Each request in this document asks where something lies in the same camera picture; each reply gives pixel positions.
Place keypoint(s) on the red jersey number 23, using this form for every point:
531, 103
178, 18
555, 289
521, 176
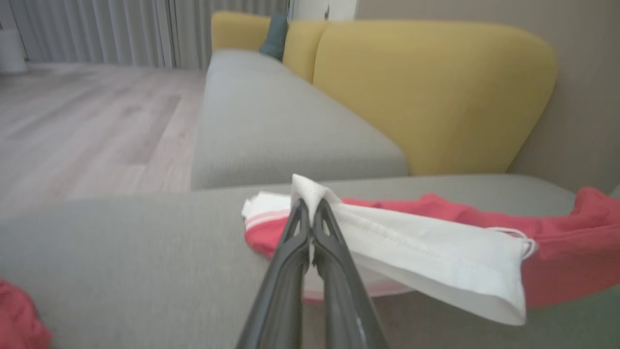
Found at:
436, 252

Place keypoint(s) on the red mesh shorts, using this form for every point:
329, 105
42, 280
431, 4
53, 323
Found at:
19, 320

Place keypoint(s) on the teal throw pillow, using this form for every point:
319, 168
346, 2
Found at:
276, 39

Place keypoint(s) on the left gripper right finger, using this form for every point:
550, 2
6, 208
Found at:
344, 300

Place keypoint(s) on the grey sofa seat cushion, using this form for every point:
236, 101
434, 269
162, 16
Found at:
271, 126

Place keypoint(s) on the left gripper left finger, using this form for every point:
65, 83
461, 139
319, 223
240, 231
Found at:
283, 291

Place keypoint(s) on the large grey sofa ottoman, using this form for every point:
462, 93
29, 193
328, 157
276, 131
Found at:
145, 252

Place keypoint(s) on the white plant pot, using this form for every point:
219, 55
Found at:
12, 51

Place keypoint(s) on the large yellow backrest cushion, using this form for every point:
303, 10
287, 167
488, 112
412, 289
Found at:
426, 87

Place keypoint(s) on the yellow sofa armrest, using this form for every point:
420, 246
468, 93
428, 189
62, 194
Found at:
237, 31

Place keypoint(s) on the grey curtain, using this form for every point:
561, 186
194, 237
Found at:
121, 29

